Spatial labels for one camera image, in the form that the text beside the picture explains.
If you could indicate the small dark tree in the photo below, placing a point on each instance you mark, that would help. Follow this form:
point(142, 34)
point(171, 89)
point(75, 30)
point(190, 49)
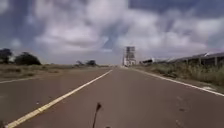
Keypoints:
point(90, 62)

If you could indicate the robot's own part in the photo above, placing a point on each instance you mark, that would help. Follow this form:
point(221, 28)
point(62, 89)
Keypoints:
point(96, 115)

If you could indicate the tall pale building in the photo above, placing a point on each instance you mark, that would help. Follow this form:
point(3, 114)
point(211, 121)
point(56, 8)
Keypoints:
point(129, 56)

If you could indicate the dark bushy tree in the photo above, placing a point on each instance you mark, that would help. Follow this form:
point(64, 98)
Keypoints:
point(26, 59)

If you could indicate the long low building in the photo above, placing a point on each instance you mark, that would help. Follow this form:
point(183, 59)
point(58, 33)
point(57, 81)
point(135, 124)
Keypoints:
point(196, 59)

